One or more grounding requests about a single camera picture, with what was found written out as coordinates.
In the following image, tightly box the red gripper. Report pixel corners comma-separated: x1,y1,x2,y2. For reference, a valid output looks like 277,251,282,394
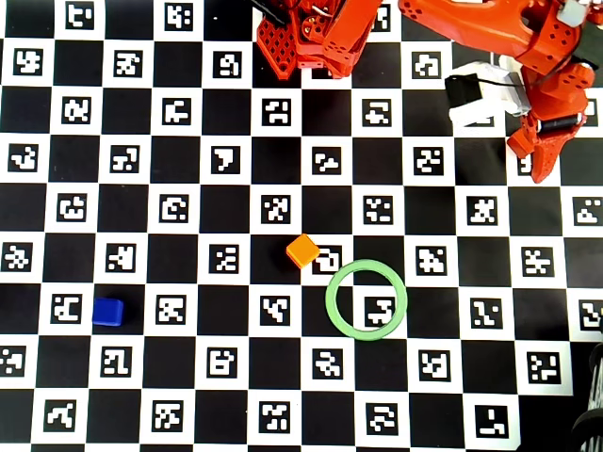
507,62,596,185

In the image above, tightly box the orange cube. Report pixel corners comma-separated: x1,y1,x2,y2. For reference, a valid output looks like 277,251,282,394
285,234,321,269

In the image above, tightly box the blue cube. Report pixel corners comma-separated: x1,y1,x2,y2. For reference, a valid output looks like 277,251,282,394
91,296,126,328

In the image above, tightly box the red robot base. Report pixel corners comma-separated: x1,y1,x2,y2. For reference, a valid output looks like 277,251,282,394
256,0,331,80

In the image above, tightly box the black tripod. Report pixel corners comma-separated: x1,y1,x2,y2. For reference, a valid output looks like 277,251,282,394
571,342,603,452

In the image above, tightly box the black white marker checkerboard mat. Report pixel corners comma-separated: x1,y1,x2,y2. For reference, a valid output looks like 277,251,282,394
0,0,603,448

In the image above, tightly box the thin black camera cable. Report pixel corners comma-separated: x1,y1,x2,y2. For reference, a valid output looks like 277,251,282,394
475,65,574,90

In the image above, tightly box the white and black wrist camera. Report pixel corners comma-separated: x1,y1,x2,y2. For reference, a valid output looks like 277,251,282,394
444,59,527,128

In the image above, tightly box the green ring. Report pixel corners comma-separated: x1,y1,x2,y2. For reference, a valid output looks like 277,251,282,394
324,258,409,341

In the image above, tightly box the thick black plug cable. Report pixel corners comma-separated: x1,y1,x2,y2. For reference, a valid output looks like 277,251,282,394
251,0,289,25

